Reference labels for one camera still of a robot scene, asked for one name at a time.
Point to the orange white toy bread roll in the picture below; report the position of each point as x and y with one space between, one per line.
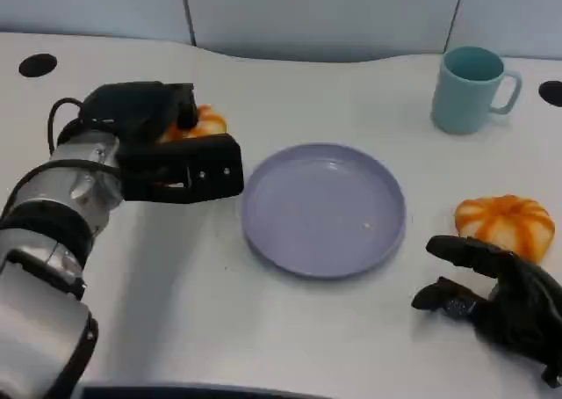
505 219
211 122

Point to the lilac plate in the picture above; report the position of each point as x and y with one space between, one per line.
320 214

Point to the pale green mug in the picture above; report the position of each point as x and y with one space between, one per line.
461 102

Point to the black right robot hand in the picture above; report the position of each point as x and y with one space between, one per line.
518 311

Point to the blue-grey partition panel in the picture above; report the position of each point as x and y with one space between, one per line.
325 12
88 3
513 8

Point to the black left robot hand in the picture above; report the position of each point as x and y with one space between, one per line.
131 109

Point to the dark robot torso edge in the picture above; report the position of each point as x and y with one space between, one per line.
197 393

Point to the black round table grommet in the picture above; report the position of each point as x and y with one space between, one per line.
38 65
552 93

